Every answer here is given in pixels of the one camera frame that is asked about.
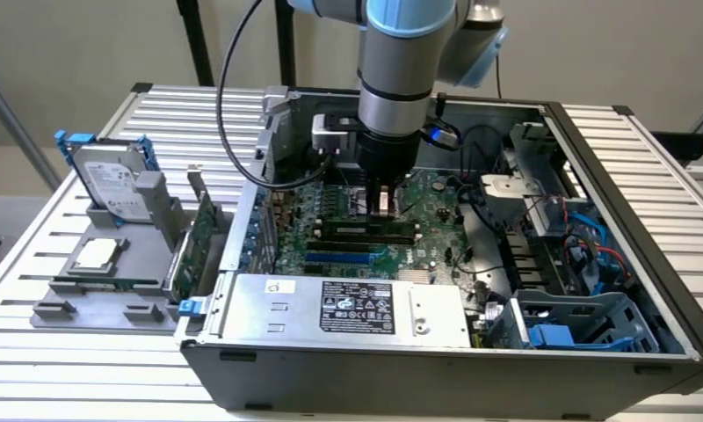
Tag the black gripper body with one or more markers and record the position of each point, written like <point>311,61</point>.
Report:
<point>389,154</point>

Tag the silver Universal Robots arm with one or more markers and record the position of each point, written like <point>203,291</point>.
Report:
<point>396,66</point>

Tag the green RAM stick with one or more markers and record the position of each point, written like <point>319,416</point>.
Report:
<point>105,278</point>
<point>352,227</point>

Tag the black RAM slot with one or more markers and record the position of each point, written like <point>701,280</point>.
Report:
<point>387,238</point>

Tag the CPU socket with cover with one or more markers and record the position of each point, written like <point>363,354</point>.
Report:
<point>352,198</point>

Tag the round coin battery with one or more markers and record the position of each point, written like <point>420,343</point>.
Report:
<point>439,185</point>

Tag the blue lit USB plug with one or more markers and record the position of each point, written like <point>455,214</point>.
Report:
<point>443,137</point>

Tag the green Dell motherboard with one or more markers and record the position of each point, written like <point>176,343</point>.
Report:
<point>440,228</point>

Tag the blue expansion slot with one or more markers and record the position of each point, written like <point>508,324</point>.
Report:
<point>337,257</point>

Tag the small silver chipset heatsink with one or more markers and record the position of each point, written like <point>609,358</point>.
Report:
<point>415,277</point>

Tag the short black expansion slot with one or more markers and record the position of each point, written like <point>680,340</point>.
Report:
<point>321,269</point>

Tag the silver power supply unit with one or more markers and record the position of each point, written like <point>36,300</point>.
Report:
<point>305,316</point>

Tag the green graphics card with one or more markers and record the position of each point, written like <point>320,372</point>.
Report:
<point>196,246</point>

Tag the black open PC case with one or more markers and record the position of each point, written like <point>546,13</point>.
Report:
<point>387,378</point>

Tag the blue case latch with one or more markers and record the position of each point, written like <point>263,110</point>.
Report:
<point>191,307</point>

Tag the grey metal disk bay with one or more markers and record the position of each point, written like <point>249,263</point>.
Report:
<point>598,307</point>

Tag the silver hard disk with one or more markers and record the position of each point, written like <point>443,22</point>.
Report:
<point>108,180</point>

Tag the black box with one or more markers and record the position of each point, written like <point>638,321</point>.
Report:
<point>677,145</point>

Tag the silver CPU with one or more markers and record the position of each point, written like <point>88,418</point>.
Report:
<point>96,254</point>

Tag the grey parts rack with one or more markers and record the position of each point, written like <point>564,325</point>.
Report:
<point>103,303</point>

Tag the blue disk caddy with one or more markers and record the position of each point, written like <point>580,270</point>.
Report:
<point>79,138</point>

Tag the grey slanted metal pole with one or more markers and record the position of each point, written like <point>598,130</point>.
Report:
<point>17,123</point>

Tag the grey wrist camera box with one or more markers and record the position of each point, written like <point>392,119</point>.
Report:
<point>331,134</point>

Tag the silver metal bracket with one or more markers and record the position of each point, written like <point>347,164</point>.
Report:
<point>507,184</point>

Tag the black frame post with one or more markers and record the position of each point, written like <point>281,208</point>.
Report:
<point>196,44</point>
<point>285,48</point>

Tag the blue plastic disk bracket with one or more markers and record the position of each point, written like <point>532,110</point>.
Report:
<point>552,337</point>

